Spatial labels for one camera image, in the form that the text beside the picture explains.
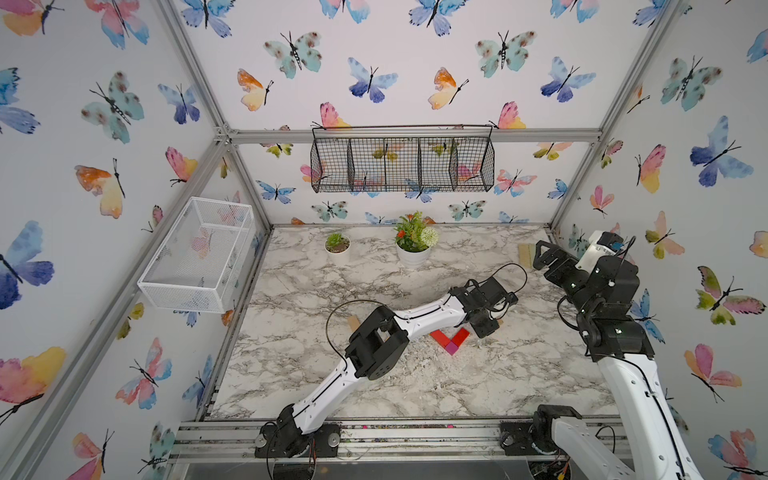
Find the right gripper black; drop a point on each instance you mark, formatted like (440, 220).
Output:
(563, 257)

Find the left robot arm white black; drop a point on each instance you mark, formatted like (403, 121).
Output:
(374, 348)

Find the white mesh wall basket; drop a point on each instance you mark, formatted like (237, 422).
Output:
(198, 263)

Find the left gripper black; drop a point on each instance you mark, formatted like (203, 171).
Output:
(492, 325)

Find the small green potted plant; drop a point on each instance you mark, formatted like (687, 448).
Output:
(338, 248)

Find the black wire wall basket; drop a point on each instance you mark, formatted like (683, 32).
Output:
(388, 159)

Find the red block short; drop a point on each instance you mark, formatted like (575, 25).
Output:
(460, 337)

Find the magenta cube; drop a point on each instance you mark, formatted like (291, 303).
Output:
(451, 348)

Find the natural wood block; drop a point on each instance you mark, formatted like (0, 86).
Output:
(353, 323)

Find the red block long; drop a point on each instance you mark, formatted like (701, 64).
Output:
(443, 340)

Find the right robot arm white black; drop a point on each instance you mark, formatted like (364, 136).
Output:
(625, 357)

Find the flowering potted plant white pot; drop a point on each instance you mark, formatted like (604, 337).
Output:
(415, 237)

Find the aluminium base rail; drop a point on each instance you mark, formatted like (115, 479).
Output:
(365, 440)

